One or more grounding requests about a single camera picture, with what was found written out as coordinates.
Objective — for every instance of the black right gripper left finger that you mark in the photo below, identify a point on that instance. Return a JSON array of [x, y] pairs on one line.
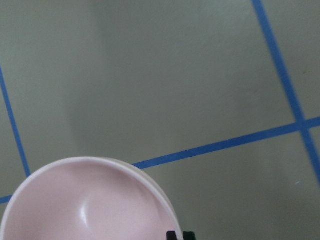
[[171, 235]]

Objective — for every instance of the pink plastic bowl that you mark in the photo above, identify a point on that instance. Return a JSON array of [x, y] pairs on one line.
[[89, 198]]

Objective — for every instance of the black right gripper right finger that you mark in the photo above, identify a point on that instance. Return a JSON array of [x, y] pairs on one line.
[[189, 235]]

